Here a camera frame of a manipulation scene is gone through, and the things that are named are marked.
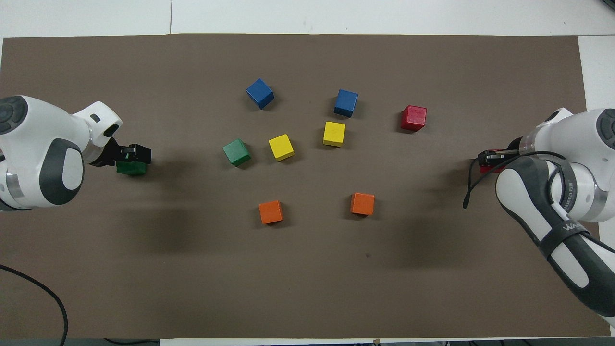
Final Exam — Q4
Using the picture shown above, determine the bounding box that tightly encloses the brown table mat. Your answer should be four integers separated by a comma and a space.
0, 33, 612, 340

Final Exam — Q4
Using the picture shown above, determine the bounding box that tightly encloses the blue wooden cube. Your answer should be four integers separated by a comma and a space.
333, 89, 359, 118
246, 78, 275, 110

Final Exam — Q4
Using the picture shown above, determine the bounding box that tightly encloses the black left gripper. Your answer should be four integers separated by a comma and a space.
90, 137, 152, 167

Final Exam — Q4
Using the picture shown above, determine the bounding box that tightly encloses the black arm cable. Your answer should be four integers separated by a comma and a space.
462, 151, 577, 210
0, 263, 69, 346

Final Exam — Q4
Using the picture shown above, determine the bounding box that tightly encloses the orange wooden cube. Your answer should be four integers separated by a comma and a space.
350, 192, 375, 216
258, 200, 284, 225

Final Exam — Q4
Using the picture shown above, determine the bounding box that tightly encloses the green wooden cube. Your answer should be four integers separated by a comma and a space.
222, 139, 251, 167
116, 160, 147, 176

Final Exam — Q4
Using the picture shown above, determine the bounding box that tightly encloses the yellow wooden cube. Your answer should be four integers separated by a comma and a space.
322, 121, 346, 148
268, 134, 295, 162

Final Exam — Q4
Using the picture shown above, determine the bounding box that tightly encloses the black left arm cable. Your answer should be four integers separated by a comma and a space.
0, 263, 69, 346

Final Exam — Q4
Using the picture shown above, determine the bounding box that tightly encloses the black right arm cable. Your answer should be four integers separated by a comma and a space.
462, 151, 577, 210

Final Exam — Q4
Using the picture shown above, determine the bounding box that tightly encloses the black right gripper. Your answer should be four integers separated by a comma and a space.
478, 137, 525, 169

